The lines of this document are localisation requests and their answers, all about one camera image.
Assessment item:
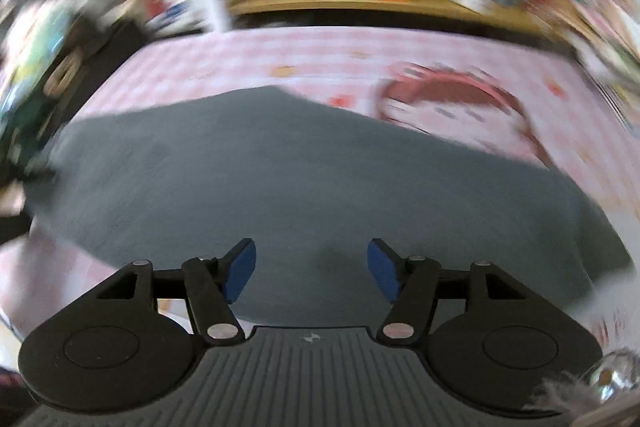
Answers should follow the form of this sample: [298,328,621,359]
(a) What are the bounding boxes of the grey sweater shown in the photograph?
[24,85,634,338]

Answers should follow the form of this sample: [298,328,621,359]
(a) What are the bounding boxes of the stack of papers and booklets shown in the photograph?
[570,0,640,118]

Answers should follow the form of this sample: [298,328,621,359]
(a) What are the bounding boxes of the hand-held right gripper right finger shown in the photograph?
[366,238,531,347]

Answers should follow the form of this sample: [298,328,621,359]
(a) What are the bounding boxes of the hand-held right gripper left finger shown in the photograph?
[95,238,257,347]

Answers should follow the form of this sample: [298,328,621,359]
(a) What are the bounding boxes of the shiny metal object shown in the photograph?
[585,347,640,408]

